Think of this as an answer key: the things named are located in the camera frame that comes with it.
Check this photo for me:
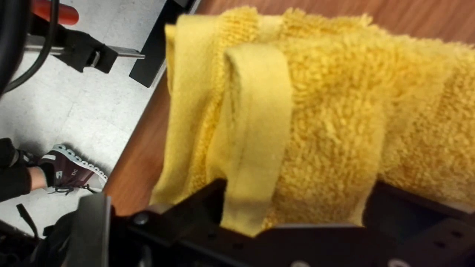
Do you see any yellow terry towel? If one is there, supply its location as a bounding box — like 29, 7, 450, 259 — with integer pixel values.
149, 4, 475, 238

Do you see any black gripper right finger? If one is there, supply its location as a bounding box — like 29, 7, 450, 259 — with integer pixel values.
361, 180, 475, 238

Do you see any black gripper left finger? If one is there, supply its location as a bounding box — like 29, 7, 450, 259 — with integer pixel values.
115, 176, 231, 241

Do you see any black trouser leg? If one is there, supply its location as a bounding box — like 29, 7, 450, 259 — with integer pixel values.
0, 136, 36, 203

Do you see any black cable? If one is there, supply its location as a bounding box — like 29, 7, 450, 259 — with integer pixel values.
0, 0, 63, 96

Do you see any dark red sneaker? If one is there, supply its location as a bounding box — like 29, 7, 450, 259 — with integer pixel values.
38, 142, 110, 194

